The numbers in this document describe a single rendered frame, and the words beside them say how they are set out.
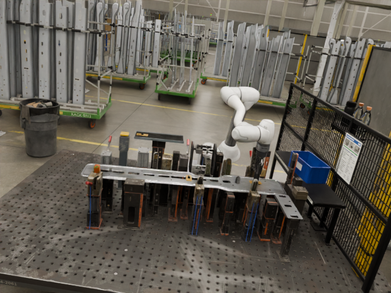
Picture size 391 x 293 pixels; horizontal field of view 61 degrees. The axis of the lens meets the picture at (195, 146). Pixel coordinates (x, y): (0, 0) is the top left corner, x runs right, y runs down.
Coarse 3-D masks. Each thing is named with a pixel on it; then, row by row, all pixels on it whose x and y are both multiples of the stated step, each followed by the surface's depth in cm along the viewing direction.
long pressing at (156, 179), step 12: (84, 168) 225; (108, 168) 228; (120, 168) 231; (132, 168) 233; (144, 168) 235; (156, 180) 221; (168, 180) 223; (180, 180) 225; (192, 180) 227; (228, 180) 234; (240, 180) 237; (252, 180) 239; (264, 180) 242; (276, 180) 244; (264, 192) 225; (276, 192) 226
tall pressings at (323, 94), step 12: (348, 36) 871; (348, 48) 875; (336, 60) 887; (348, 60) 907; (360, 60) 909; (324, 72) 921; (336, 72) 916; (348, 72) 910; (360, 72) 909; (324, 84) 900; (336, 84) 904; (348, 84) 898; (324, 96) 908; (336, 96) 907; (348, 96) 906
